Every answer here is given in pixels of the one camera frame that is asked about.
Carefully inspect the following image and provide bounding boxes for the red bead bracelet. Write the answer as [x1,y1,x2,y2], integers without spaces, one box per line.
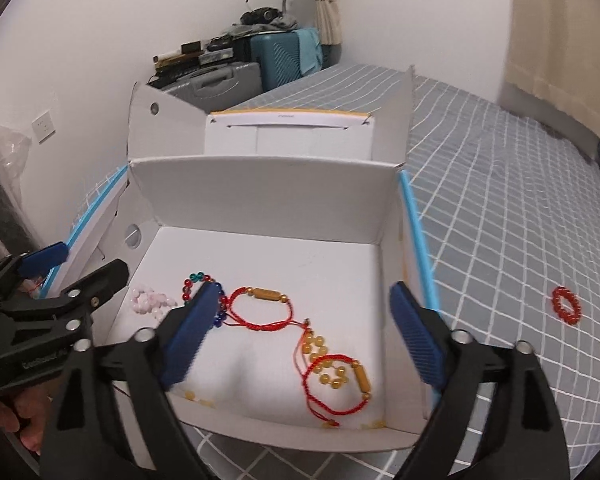
[551,286,581,325]

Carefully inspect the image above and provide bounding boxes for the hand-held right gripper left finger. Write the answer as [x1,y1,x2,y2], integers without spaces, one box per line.
[39,280,223,480]

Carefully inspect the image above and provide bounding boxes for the stack of dark boxes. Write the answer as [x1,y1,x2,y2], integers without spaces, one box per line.
[152,35,251,78]

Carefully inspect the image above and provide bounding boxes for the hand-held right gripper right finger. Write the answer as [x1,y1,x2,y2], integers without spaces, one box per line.
[389,281,571,480]

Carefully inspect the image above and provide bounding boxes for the person's left hand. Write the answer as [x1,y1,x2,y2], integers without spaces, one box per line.
[0,385,53,456]

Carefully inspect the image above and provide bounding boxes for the black headphones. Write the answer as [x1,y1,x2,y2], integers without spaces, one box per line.
[240,7,281,25]

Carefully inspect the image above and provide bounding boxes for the white wall socket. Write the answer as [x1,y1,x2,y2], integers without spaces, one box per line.
[32,112,57,142]

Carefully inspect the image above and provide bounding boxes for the multicolour glass bead bracelet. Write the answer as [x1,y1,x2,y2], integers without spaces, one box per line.
[182,272,228,330]

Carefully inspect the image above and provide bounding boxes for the beige window curtain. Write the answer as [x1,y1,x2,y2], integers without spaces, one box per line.
[500,0,600,138]

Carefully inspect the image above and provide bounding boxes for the grey hard suitcase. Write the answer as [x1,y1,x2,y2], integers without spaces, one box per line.
[152,61,263,111]

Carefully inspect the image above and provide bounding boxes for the grey crumpled cloth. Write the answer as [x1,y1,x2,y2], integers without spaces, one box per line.
[225,15,298,41]

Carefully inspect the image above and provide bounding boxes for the blue and yellow cardboard box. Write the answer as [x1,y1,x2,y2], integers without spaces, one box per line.
[42,64,438,453]

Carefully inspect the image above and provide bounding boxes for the narrow beige curtain panel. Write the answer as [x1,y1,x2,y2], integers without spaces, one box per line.
[314,0,342,46]

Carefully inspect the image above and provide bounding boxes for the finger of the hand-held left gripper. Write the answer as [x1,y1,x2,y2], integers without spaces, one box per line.
[0,258,130,347]
[0,242,70,313]

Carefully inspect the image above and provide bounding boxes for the teal suitcase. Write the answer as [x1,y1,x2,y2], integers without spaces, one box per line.
[250,30,323,93]

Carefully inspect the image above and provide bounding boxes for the yellow amber bead bracelet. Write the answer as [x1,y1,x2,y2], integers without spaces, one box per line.
[300,332,356,391]

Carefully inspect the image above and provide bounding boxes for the pink bead bracelet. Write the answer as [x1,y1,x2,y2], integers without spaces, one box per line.
[130,284,178,322]

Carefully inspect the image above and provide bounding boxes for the clear plastic bag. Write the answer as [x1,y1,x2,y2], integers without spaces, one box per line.
[0,125,31,181]

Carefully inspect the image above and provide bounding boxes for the teal towel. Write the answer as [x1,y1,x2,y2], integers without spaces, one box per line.
[296,28,324,75]

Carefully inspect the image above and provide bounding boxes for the red cord bracelet gold tube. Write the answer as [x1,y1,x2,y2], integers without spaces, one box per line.
[223,286,311,333]
[294,327,373,428]

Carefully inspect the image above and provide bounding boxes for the grey checked bed sheet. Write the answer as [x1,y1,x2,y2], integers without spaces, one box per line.
[92,64,600,480]

